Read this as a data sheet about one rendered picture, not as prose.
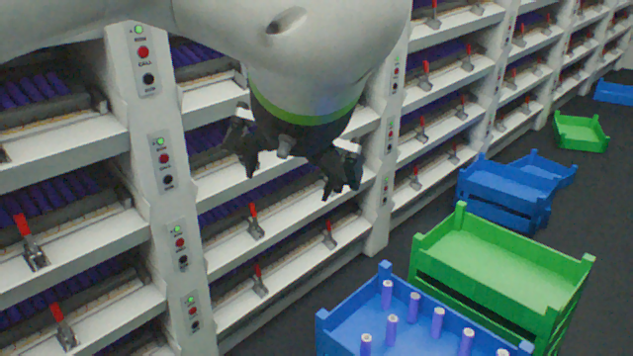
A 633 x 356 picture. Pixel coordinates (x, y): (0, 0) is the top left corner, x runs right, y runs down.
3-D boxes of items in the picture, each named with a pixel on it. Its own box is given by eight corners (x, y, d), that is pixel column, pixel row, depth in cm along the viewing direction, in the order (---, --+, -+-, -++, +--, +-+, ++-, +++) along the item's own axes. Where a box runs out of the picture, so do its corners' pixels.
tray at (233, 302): (368, 233, 150) (383, 206, 140) (214, 343, 112) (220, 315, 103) (325, 194, 158) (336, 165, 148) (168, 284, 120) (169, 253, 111)
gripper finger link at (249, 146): (289, 149, 47) (277, 143, 46) (239, 164, 56) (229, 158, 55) (300, 116, 48) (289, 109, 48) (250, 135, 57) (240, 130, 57)
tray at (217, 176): (376, 129, 131) (394, 88, 121) (193, 218, 93) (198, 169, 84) (327, 90, 139) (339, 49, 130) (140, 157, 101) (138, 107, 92)
